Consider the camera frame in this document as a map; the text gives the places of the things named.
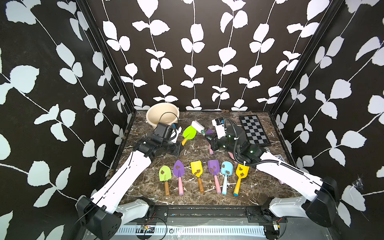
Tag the black white checkerboard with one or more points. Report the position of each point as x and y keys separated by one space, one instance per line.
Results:
x=255 y=132

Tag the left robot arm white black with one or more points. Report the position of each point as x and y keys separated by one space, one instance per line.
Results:
x=102 y=213

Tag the purple square trowel front row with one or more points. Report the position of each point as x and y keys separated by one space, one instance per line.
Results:
x=214 y=169

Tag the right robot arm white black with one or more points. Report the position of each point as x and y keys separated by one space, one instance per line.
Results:
x=319 y=197

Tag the cream plastic bucket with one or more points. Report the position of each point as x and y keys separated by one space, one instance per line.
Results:
x=166 y=113

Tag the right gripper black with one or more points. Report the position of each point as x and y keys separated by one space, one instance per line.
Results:
x=215 y=141

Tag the green white scrub brush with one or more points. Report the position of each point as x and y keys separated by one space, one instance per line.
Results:
x=198 y=127

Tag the yellow square trowel wooden handle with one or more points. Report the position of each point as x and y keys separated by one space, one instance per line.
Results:
x=197 y=170

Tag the lime square trowel wooden handle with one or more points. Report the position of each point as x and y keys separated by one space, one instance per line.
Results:
x=165 y=175

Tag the lime pointed trowel yellow handle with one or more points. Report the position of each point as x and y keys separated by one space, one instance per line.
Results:
x=188 y=134

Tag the playing card deck box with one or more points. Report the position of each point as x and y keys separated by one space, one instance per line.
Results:
x=280 y=157

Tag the purple pointed trowel pink handle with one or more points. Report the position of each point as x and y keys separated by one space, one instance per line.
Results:
x=210 y=131

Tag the black front rail base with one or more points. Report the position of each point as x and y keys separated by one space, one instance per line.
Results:
x=254 y=213

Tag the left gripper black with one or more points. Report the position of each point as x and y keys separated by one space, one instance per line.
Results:
x=178 y=149

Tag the purple pointed trowel front row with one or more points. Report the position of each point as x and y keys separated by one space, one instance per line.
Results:
x=179 y=171

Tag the white perforated cable tray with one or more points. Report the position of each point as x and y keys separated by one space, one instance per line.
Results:
x=161 y=231

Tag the purple square trowel pink handle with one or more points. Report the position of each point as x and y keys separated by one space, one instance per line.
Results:
x=231 y=156

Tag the light blue trowel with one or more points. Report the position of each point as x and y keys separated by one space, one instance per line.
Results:
x=226 y=170

